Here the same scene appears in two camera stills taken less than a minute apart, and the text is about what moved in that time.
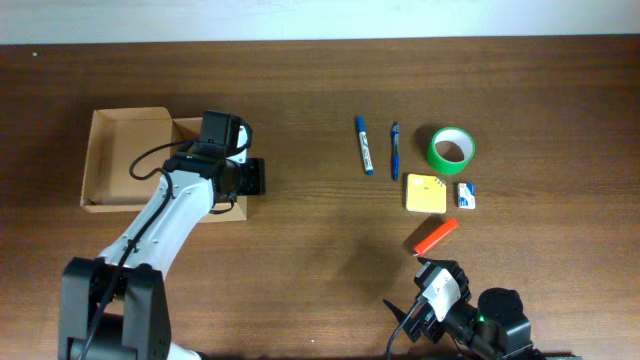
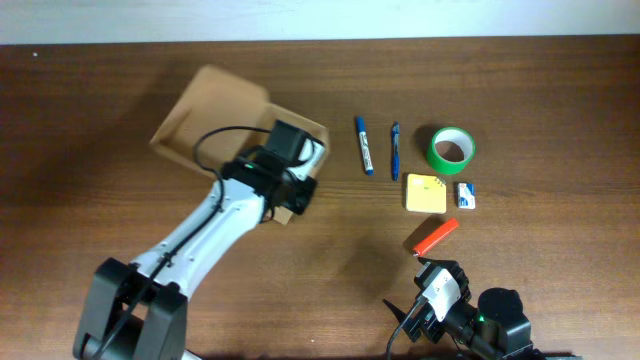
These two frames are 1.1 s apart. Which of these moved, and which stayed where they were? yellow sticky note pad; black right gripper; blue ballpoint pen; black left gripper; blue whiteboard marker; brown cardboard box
Moved: brown cardboard box; black left gripper
Stayed: black right gripper; yellow sticky note pad; blue whiteboard marker; blue ballpoint pen
